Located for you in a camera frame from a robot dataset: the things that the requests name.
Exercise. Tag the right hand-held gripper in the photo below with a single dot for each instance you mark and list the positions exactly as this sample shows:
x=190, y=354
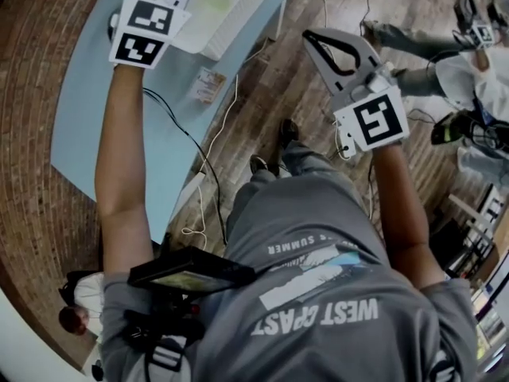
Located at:
x=378, y=118

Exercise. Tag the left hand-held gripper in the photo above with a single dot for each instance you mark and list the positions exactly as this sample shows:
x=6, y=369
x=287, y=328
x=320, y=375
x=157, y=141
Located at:
x=147, y=22

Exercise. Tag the white plastic basket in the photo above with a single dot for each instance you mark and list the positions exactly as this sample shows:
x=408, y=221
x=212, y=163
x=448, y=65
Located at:
x=238, y=26

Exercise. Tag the person's right forearm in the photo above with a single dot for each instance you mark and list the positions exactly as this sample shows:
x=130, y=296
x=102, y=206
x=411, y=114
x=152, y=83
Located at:
x=397, y=197

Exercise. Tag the person's left forearm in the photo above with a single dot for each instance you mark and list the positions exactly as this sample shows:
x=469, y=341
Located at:
x=119, y=145

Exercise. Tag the white table leg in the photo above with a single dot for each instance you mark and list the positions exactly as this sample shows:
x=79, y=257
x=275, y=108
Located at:
x=187, y=201
x=281, y=18

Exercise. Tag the white power strip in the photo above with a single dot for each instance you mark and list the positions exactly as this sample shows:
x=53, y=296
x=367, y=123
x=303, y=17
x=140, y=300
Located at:
x=346, y=143

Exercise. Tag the person's right dark shoe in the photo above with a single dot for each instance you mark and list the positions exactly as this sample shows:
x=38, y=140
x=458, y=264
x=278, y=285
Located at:
x=289, y=130

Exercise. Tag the person's dark shoe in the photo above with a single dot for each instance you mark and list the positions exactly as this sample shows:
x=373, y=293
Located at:
x=289, y=130
x=260, y=164

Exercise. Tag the grey trousers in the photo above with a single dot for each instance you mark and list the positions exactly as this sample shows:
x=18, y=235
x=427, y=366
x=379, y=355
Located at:
x=306, y=161

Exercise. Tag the printed paper card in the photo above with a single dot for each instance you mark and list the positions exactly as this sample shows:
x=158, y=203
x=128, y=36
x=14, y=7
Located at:
x=207, y=84

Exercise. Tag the black and yellow bag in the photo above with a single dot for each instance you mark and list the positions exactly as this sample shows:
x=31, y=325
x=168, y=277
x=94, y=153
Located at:
x=447, y=131

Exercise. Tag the person's left dark shoe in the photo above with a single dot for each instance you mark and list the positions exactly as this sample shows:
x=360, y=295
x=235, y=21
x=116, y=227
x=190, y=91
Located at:
x=260, y=164

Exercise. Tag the white-framed desk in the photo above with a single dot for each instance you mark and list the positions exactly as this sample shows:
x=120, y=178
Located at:
x=477, y=209

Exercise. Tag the black metal shelf rack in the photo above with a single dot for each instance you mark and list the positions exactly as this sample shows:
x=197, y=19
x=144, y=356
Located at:
x=485, y=293

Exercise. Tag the grey printed t-shirt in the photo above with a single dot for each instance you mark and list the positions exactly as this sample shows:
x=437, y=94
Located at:
x=318, y=352

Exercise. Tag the chest-mounted phone on rig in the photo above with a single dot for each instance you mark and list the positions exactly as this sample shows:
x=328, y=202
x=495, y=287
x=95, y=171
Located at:
x=163, y=328

